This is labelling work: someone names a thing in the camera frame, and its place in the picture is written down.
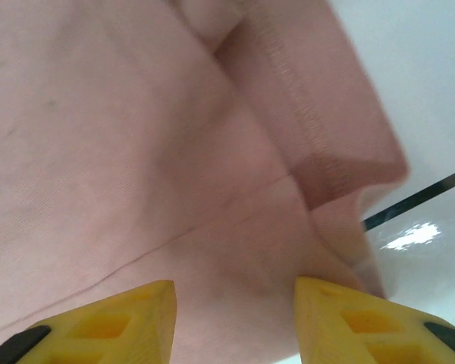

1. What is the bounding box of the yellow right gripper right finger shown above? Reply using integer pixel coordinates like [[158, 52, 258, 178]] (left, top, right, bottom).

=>
[[294, 275, 455, 364]]

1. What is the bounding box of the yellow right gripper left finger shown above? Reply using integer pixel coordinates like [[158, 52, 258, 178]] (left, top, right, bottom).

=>
[[0, 279, 180, 364]]

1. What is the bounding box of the pink t-shirt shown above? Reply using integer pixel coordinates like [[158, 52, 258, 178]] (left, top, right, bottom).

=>
[[0, 0, 410, 364]]

